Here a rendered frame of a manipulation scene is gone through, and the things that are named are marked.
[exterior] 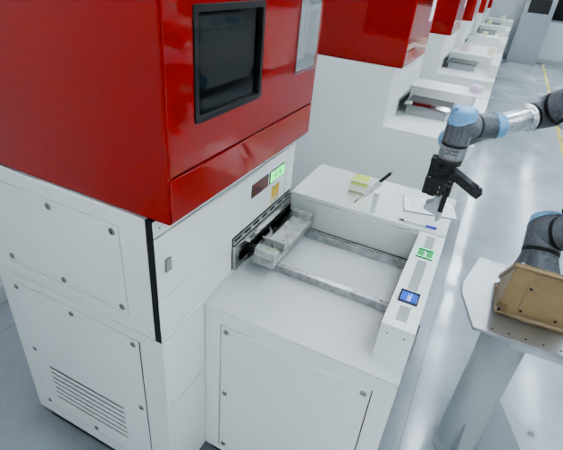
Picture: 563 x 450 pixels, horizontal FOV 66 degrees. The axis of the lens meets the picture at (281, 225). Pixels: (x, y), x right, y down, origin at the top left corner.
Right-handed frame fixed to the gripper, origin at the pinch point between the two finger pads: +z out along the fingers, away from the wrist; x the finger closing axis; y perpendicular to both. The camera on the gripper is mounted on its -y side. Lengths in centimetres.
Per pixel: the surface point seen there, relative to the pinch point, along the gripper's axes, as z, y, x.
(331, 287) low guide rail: 26.4, 25.8, 19.1
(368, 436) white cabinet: 54, -1, 46
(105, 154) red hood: -25, 71, 66
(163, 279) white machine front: 7, 58, 64
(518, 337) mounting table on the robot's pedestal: 28.7, -33.6, 7.4
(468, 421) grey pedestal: 87, -35, -5
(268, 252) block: 20, 49, 21
